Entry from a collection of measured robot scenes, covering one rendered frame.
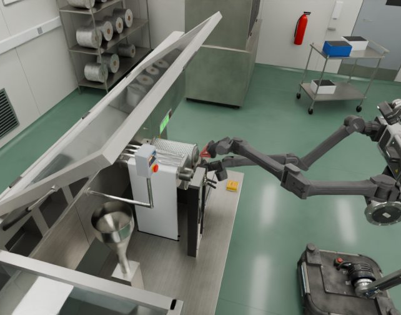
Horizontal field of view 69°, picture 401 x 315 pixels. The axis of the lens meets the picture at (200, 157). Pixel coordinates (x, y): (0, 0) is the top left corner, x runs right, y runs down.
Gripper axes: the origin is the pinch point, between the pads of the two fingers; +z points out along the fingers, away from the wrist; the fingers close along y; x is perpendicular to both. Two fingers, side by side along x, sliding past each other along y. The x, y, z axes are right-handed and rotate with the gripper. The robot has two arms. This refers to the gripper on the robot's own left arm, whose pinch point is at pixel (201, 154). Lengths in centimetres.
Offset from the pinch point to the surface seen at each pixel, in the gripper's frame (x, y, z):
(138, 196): 8.7, -34.6, 24.3
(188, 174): 5.4, -27.2, -4.5
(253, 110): -94, 283, 56
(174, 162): 15.2, -29.5, -4.4
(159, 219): -9.5, -33.5, 25.3
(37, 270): 33, -100, 0
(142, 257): -20, -48, 40
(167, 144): 15.5, -1.8, 12.9
